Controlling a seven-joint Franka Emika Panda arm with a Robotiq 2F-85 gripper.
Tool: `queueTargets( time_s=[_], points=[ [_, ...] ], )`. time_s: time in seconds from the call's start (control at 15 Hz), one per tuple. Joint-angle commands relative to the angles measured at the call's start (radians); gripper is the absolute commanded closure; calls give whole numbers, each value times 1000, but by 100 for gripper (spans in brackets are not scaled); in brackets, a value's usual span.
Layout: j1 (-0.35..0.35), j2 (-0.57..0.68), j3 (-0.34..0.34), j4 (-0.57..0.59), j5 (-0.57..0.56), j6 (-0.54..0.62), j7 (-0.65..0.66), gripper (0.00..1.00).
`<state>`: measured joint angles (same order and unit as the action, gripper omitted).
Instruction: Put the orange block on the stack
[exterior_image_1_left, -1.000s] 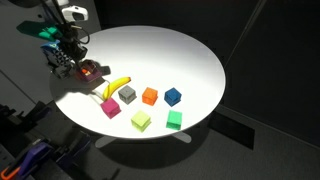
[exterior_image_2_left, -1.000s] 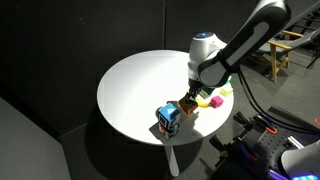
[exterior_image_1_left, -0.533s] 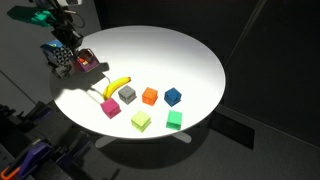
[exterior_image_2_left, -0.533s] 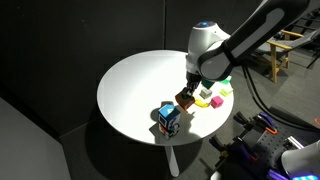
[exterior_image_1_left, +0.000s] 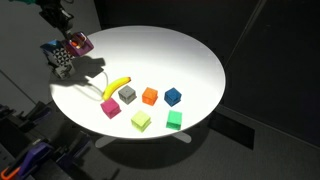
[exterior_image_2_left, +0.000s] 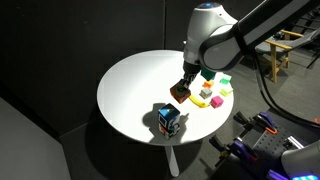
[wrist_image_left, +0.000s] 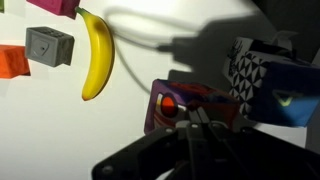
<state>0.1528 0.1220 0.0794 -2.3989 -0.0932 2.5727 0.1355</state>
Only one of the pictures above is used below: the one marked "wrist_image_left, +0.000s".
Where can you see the small pink block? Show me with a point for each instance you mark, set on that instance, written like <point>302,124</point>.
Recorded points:
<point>55,6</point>

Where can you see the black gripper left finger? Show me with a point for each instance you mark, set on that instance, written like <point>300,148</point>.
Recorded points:
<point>156,153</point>

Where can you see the small orange block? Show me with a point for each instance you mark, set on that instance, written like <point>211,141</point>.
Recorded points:
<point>13,61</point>

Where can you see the blue number four cube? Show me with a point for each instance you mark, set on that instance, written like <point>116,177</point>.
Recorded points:
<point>283,96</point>

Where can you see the black white patterned cube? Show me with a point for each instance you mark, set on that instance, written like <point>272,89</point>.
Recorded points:
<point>246,48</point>

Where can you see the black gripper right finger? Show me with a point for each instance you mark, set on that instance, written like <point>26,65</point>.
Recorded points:
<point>253,153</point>

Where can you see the yellow banana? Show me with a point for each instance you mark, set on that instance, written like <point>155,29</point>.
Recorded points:
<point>99,55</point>

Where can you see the small gray block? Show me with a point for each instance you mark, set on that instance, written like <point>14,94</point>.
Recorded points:
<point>49,46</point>

